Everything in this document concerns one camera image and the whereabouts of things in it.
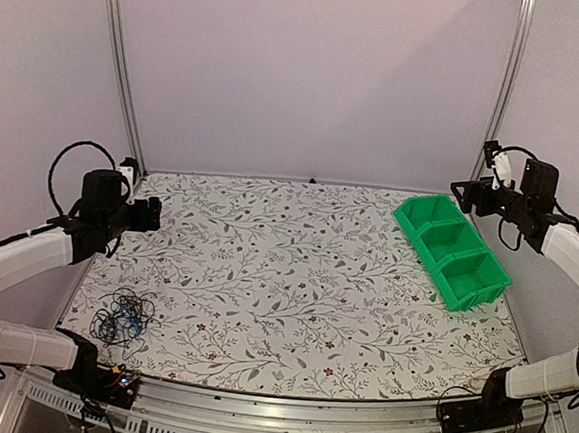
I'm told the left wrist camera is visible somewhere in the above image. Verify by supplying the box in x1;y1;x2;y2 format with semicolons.
117;157;139;204

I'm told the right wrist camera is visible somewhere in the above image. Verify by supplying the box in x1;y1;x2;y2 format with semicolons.
482;140;513;190

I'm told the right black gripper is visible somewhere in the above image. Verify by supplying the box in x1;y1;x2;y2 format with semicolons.
449;173;534;226

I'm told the blue cable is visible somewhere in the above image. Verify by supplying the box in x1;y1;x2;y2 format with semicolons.
109;296;153;340

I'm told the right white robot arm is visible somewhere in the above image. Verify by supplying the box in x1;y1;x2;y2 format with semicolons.
450;149;579;429

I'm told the left aluminium frame post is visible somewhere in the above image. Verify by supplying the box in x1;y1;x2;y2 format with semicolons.
105;0;148;176

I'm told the aluminium frame post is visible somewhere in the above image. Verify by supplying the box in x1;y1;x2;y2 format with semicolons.
105;0;148;176
467;0;537;185

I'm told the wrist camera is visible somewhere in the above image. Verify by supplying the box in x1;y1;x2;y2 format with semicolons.
117;157;139;204
482;140;513;190

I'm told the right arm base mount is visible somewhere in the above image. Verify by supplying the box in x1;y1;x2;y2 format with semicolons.
436;396;524;433

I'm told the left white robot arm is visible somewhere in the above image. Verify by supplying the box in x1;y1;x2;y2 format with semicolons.
0;157;162;396

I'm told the floral table mat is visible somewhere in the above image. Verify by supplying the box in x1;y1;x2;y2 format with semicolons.
62;173;524;400

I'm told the black cable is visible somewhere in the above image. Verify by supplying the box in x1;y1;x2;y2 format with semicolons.
88;284;164;354

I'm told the right aluminium frame post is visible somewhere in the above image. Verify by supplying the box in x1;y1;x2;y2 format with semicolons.
467;0;537;185

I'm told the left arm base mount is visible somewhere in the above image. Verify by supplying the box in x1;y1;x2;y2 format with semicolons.
52;363;141;409

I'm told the front aluminium rail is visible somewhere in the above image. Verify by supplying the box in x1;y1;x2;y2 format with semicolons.
0;368;566;433

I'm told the green three-compartment bin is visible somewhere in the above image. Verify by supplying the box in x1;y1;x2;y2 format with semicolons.
394;195;512;312

